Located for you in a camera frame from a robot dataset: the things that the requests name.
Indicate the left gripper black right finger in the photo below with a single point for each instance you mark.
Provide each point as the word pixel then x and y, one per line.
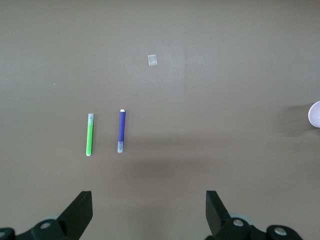
pixel 216 215

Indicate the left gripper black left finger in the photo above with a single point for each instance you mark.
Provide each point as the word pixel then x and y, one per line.
pixel 77 212

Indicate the purple pen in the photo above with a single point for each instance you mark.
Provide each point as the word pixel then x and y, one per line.
pixel 121 125

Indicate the green pen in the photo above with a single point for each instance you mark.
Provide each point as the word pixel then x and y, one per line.
pixel 89 137

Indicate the pink plastic cup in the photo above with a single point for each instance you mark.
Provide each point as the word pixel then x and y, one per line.
pixel 315 115

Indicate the clear tape piece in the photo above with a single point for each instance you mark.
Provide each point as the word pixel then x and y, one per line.
pixel 152 60

